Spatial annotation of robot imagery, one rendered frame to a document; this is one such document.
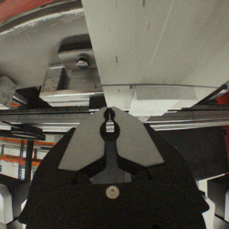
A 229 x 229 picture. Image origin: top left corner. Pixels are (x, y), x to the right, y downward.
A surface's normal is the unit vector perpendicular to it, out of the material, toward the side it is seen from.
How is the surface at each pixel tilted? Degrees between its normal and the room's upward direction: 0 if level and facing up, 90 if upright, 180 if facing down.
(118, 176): 90
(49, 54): 0
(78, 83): 90
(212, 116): 90
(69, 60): 0
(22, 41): 0
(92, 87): 90
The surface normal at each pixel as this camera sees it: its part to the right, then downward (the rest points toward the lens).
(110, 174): -0.04, -0.33
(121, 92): 0.01, 0.95
